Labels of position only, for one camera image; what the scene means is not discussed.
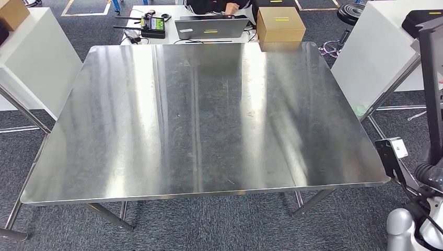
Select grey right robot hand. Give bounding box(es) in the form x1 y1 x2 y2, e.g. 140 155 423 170
414 161 443 193

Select black plastic plate frame part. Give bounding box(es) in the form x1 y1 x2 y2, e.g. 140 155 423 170
417 15 443 167

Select stainless steel workbench table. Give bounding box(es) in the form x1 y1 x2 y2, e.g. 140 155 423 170
0 41 391 242

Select person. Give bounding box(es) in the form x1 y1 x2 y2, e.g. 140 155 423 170
183 0 253 16

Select grey laptop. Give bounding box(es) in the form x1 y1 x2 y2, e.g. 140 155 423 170
174 15 250 40

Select cardboard box with yellow label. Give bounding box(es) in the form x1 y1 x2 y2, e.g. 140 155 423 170
257 7 307 44

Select white desk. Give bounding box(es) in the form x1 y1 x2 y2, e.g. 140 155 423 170
120 4 259 45

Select black remote controller with screen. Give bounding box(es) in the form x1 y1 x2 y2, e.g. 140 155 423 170
112 14 167 39

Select black power adapter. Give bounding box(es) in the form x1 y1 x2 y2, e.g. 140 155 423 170
124 29 142 44

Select white panelled steel table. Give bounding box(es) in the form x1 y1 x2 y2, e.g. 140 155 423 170
0 7 84 134
330 0 443 139

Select black fabric object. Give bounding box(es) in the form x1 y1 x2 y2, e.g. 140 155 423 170
401 9 443 39

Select plain brown cardboard box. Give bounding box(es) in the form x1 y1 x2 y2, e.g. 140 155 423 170
0 0 31 32

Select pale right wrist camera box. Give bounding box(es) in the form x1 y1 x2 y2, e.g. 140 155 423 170
391 137 409 159

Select black desk cable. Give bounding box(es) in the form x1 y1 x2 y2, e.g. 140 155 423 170
173 39 234 45

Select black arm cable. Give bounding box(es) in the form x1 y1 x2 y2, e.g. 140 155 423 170
401 180 443 239

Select white floor cable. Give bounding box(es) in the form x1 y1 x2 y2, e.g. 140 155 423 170
407 110 428 121

